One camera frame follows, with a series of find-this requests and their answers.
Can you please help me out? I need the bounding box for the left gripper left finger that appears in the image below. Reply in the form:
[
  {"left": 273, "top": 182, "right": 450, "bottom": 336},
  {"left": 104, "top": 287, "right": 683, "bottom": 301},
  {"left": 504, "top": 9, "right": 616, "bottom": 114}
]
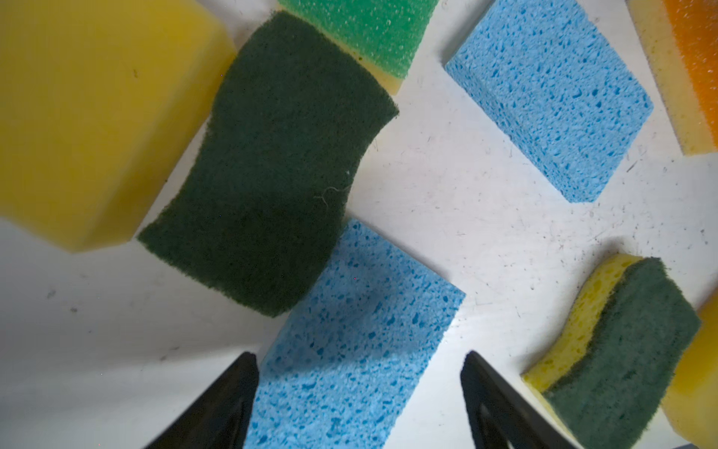
[{"left": 148, "top": 352, "right": 259, "bottom": 448}]

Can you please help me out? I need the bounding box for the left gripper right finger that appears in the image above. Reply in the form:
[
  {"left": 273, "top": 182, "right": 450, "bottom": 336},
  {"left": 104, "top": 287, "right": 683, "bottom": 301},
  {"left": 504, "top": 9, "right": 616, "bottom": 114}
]
[{"left": 460, "top": 351, "right": 573, "bottom": 449}]

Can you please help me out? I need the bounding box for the dark green scrub sponge front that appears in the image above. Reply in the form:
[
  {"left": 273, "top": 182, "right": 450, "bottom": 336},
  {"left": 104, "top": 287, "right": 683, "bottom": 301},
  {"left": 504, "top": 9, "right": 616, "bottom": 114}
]
[{"left": 523, "top": 254, "right": 700, "bottom": 448}]

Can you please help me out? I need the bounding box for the dark green scrub sponge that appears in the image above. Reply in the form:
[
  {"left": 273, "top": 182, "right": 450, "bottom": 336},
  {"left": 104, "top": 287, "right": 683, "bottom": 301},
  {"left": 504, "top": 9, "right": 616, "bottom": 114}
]
[
  {"left": 523, "top": 254, "right": 700, "bottom": 448},
  {"left": 138, "top": 11, "right": 398, "bottom": 317}
]

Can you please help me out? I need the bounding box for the orange topped yellow sponge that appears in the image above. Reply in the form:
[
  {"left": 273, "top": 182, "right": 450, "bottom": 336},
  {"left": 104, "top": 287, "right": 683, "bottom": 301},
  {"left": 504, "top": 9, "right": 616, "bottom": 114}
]
[{"left": 626, "top": 1, "right": 717, "bottom": 156}]

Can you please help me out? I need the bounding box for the blue sponge front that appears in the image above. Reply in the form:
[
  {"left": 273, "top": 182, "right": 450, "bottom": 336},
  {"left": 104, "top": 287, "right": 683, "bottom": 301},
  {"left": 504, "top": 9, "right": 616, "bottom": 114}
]
[{"left": 245, "top": 219, "right": 465, "bottom": 448}]

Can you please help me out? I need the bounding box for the blue sponge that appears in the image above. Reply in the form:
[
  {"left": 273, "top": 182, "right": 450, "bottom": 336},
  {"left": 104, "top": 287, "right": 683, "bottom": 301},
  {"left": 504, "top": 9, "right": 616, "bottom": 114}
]
[
  {"left": 245, "top": 219, "right": 465, "bottom": 448},
  {"left": 445, "top": 1, "right": 654, "bottom": 203}
]

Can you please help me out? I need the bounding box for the yellow sponge front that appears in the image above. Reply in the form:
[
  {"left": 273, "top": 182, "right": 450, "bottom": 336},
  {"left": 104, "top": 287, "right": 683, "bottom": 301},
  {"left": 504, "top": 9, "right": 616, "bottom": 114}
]
[{"left": 662, "top": 295, "right": 717, "bottom": 448}]

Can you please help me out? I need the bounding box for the dark green scrub sponge left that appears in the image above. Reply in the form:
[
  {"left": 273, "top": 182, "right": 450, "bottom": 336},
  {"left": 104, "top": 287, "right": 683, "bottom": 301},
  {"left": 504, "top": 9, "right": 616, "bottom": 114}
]
[{"left": 138, "top": 11, "right": 398, "bottom": 317}]

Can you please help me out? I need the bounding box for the yellow sponge left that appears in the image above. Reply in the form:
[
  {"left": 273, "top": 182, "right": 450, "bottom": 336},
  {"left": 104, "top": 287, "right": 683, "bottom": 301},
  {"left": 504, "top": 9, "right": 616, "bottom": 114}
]
[{"left": 1, "top": 1, "right": 236, "bottom": 252}]

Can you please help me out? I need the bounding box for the blue sponge centre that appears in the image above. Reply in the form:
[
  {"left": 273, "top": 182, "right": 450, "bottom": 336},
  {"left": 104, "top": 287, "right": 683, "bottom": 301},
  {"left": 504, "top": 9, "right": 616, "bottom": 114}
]
[{"left": 445, "top": 1, "right": 654, "bottom": 203}]

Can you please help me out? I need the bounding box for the green topped yellow sponge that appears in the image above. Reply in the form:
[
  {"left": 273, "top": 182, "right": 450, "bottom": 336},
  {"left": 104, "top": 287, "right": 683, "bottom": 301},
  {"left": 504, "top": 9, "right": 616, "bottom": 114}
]
[{"left": 279, "top": 0, "right": 438, "bottom": 95}]

